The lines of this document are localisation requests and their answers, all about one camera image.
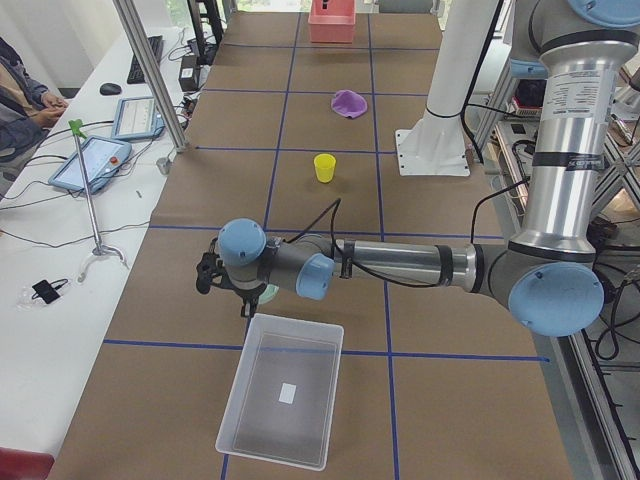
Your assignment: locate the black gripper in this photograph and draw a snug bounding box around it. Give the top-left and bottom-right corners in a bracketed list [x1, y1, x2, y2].
[235, 280, 267, 318]

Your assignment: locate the pale green bowl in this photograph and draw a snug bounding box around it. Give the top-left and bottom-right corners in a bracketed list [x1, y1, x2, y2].
[258, 284, 279, 305]

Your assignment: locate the yellow plastic cup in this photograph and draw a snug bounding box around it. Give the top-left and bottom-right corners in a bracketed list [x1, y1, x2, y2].
[313, 153, 337, 183]

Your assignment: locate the purple cloth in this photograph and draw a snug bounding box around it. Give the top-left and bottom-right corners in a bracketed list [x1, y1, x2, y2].
[331, 90, 368, 119]

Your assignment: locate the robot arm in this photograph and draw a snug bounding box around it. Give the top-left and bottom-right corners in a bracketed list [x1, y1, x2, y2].
[196, 1, 639, 337]

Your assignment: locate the white label in box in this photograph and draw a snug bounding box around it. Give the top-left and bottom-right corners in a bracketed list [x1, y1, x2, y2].
[278, 382, 297, 405]

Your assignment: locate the clear plastic box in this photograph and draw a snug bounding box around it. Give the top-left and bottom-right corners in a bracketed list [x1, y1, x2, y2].
[215, 314, 344, 471]

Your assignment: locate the black power adapter box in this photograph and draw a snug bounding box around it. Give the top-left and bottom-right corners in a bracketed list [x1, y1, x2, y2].
[178, 54, 201, 92]

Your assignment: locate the small black device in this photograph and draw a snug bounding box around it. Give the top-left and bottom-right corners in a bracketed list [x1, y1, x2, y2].
[31, 278, 69, 305]

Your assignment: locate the near teach pendant tablet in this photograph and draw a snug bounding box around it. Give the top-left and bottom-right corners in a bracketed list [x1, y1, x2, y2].
[48, 136, 132, 193]

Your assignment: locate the teach pendant tablet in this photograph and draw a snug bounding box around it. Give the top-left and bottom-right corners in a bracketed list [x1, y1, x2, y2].
[48, 136, 132, 193]
[111, 96, 164, 141]

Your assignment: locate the far teach pendant tablet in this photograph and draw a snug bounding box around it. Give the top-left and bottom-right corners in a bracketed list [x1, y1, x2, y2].
[111, 96, 164, 141]

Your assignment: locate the metal stand with green clip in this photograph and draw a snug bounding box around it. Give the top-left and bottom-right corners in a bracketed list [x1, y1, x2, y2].
[69, 119, 128, 283]

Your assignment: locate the black keyboard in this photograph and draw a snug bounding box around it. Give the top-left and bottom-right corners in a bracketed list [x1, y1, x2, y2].
[126, 35, 165, 85]

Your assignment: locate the black computer mouse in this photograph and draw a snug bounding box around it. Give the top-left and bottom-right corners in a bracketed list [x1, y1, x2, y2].
[99, 82, 122, 96]

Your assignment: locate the red chair corner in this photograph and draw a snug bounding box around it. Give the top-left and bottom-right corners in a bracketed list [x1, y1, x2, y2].
[1, 448, 55, 480]

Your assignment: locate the seated person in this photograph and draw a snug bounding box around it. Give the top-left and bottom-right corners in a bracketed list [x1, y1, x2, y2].
[1, 39, 68, 172]

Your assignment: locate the pink plastic bin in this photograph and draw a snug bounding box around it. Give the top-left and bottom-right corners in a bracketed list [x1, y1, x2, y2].
[307, 0, 356, 44]

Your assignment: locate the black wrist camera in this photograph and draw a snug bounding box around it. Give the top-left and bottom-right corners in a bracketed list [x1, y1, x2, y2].
[196, 238, 222, 295]

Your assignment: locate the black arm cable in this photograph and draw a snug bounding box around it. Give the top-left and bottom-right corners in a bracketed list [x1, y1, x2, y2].
[279, 197, 446, 289]

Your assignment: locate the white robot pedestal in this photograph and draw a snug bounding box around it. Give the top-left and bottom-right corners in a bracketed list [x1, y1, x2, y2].
[395, 0, 503, 177]

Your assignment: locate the aluminium frame post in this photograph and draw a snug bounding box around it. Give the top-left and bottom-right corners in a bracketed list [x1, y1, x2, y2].
[113, 0, 187, 153]

